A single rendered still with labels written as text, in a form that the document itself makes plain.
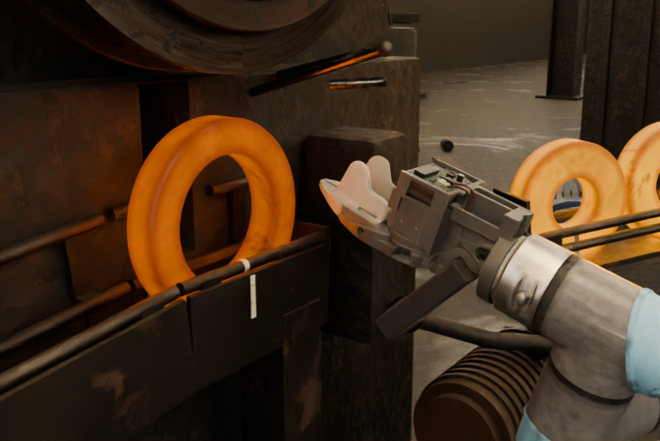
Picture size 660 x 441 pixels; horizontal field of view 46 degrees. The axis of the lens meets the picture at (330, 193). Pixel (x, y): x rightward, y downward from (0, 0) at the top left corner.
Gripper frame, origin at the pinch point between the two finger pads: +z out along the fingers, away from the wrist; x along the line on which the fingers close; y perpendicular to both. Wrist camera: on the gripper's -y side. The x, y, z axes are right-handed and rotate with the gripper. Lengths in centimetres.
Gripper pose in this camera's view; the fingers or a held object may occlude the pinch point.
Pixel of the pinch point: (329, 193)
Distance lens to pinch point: 78.4
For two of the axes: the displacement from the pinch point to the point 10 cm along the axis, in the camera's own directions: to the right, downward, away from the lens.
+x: -5.9, 1.8, -7.9
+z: -7.7, -4.3, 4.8
